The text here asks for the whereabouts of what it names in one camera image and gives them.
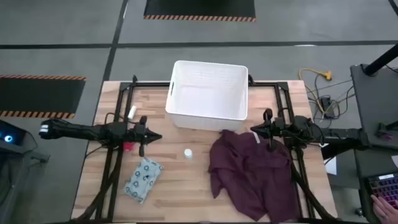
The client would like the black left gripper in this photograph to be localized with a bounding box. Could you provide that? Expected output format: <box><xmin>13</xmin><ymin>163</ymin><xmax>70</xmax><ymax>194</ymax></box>
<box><xmin>124</xmin><ymin>115</ymin><xmax>163</xmax><ymax>158</ymax></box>

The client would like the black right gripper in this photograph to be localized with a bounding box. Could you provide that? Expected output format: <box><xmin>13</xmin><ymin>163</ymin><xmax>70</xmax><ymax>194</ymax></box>
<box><xmin>250</xmin><ymin>108</ymin><xmax>294</xmax><ymax>152</ymax></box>

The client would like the white plastic basket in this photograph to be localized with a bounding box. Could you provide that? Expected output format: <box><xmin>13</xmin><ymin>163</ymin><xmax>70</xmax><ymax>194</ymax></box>
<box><xmin>165</xmin><ymin>60</ymin><xmax>249</xmax><ymax>133</ymax></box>

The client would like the maroon scrub shirt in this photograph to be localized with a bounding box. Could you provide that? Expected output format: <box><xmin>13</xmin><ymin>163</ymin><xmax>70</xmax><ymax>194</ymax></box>
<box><xmin>207</xmin><ymin>129</ymin><xmax>301</xmax><ymax>223</ymax></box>

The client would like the black power strip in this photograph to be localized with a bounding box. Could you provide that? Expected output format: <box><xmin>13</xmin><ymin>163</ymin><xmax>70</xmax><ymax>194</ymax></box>
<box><xmin>320</xmin><ymin>95</ymin><xmax>336</xmax><ymax>119</ymax></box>

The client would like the white paper sheet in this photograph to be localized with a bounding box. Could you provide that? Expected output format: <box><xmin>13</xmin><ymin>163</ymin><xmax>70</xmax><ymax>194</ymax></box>
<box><xmin>324</xmin><ymin>156</ymin><xmax>338</xmax><ymax>175</ymax></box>

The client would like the grey desk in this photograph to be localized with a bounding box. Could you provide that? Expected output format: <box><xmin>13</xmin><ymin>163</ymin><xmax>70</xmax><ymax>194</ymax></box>
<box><xmin>350</xmin><ymin>63</ymin><xmax>398</xmax><ymax>150</ymax></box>

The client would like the black hazard-striped floor mat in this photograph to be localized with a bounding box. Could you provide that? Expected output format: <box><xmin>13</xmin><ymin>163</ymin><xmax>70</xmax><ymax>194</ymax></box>
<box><xmin>0</xmin><ymin>74</ymin><xmax>87</xmax><ymax>119</ymax></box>
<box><xmin>144</xmin><ymin>0</ymin><xmax>257</xmax><ymax>22</ymax></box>

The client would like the backlit keyboard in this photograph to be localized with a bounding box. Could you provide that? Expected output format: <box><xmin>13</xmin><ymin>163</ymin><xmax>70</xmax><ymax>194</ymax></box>
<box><xmin>366</xmin><ymin>173</ymin><xmax>398</xmax><ymax>210</ymax></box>

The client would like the black pole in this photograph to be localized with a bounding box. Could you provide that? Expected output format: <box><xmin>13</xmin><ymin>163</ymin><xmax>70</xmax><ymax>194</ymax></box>
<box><xmin>363</xmin><ymin>43</ymin><xmax>398</xmax><ymax>77</ymax></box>

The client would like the grey device with blue light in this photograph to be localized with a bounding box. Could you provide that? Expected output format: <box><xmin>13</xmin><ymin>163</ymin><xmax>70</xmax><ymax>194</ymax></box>
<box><xmin>0</xmin><ymin>119</ymin><xmax>28</xmax><ymax>154</ymax></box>

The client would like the person's hand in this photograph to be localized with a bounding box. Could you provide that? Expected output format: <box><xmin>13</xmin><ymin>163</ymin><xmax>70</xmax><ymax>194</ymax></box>
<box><xmin>370</xmin><ymin>194</ymin><xmax>398</xmax><ymax>224</ymax></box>

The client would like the black metal table frame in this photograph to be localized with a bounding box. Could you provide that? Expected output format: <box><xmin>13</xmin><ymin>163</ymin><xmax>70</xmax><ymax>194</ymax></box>
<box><xmin>67</xmin><ymin>74</ymin><xmax>338</xmax><ymax>223</ymax></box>

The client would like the yellow extension cable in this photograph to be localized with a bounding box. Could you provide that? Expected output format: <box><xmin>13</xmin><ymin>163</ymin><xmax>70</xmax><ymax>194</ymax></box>
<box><xmin>298</xmin><ymin>67</ymin><xmax>333</xmax><ymax>114</ymax></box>

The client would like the black cable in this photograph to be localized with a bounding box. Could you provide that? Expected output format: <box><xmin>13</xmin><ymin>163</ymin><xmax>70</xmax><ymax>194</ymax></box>
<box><xmin>306</xmin><ymin>73</ymin><xmax>356</xmax><ymax>121</ymax></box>

